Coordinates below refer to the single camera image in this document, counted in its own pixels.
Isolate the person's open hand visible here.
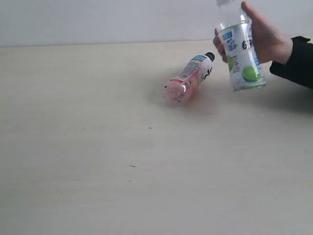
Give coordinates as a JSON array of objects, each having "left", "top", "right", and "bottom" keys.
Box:
[{"left": 241, "top": 1, "right": 293, "bottom": 65}]

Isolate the lime label clear bottle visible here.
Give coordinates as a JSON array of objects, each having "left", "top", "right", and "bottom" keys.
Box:
[{"left": 216, "top": 0, "right": 266, "bottom": 91}]

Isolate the pink peach drink bottle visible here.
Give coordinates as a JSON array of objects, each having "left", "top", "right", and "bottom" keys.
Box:
[{"left": 164, "top": 52, "right": 215, "bottom": 102}]

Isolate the black sleeved forearm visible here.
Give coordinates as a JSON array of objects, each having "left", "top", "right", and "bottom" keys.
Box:
[{"left": 269, "top": 36, "right": 313, "bottom": 89}]

